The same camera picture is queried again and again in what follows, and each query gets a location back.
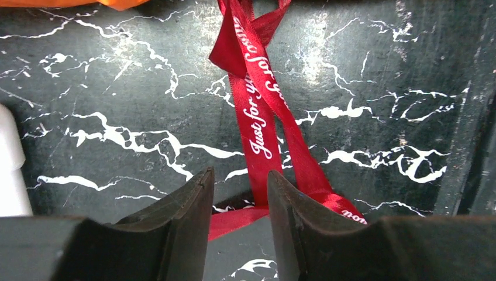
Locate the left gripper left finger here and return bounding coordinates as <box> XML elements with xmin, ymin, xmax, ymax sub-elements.
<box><xmin>1</xmin><ymin>167</ymin><xmax>214</xmax><ymax>280</ymax></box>

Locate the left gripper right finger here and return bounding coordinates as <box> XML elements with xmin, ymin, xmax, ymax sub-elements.
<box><xmin>267</xmin><ymin>171</ymin><xmax>495</xmax><ymax>280</ymax></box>

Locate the dark red ribbon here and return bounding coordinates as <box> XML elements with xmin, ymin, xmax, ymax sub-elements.
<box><xmin>209</xmin><ymin>1</ymin><xmax>366</xmax><ymax>240</ymax></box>

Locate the orange wrapping paper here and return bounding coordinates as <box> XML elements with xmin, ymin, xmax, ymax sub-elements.
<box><xmin>1</xmin><ymin>0</ymin><xmax>148</xmax><ymax>11</ymax></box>

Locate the white PVC pipe frame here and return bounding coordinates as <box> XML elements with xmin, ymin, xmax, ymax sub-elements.
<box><xmin>1</xmin><ymin>105</ymin><xmax>33</xmax><ymax>217</ymax></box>

